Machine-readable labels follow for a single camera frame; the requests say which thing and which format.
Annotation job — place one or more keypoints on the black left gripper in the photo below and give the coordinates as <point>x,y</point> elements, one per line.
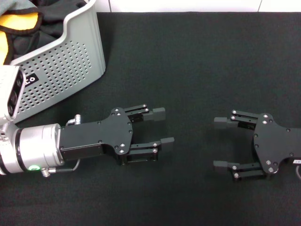
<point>94,136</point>

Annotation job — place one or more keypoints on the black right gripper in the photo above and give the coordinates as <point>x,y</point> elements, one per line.
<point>275,141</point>

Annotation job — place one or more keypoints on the yellow grey towel black trim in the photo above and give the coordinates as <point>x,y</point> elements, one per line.
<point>21,22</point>

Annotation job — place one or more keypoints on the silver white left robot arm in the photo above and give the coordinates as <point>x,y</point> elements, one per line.
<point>30,146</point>

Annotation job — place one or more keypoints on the black tablecloth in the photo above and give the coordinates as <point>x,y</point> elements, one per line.
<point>188,58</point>

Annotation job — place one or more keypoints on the grey perforated storage box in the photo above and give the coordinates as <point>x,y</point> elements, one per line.
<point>70,66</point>

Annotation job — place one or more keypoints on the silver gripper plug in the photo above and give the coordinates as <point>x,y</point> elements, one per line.
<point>75,120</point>

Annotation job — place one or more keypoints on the dark grey crumpled cloth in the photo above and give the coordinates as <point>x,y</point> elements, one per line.
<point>47,28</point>

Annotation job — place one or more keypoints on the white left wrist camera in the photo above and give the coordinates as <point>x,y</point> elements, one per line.
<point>9,82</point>

